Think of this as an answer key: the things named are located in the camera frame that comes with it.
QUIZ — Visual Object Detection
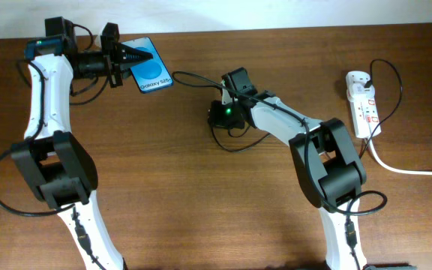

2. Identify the blue screen Galaxy smartphone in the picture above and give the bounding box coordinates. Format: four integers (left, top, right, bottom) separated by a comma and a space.
124, 37, 173, 94

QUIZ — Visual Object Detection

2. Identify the black USB charging cable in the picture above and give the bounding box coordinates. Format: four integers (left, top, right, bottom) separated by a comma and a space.
208, 58, 404, 158

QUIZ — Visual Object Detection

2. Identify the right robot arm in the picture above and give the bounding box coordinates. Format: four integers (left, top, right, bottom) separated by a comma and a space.
208, 67, 367, 269

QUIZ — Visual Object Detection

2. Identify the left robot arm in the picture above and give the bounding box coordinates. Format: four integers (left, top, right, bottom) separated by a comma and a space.
10, 16, 153, 269

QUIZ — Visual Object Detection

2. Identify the white USB charger plug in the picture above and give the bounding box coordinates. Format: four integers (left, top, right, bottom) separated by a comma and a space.
346, 82, 375, 102

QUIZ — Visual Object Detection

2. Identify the white power strip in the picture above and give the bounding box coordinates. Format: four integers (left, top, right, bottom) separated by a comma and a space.
346, 70, 381, 139

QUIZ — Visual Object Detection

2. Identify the white power strip cord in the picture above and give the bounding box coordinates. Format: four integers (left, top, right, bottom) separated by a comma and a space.
366, 123, 432, 179

